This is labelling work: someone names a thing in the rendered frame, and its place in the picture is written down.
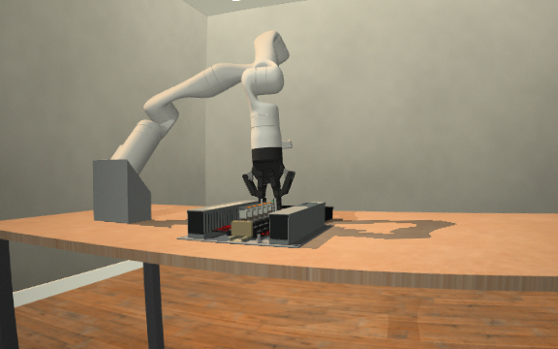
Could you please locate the black tray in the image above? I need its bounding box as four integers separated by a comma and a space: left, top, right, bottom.
282, 206, 333, 221

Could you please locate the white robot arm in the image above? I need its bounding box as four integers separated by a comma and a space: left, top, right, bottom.
111, 30, 293, 175

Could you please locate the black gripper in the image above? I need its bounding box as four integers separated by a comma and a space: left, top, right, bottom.
242, 147, 295, 211

